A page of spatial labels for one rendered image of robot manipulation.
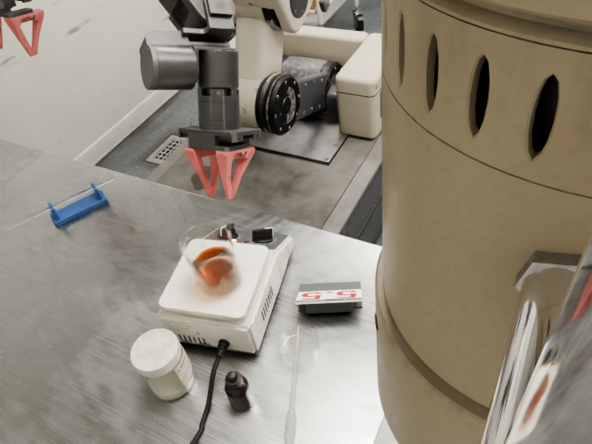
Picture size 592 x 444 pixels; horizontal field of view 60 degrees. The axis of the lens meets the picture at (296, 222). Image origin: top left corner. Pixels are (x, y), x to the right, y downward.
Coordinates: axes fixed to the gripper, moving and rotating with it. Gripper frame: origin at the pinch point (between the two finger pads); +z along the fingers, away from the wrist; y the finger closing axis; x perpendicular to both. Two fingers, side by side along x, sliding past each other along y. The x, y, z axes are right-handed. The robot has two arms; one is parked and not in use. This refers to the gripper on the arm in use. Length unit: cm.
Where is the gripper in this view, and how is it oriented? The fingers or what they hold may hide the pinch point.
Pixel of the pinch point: (220, 191)
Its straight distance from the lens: 75.2
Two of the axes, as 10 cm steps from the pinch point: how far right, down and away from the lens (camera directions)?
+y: 8.6, 1.5, -4.8
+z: -0.1, 9.6, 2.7
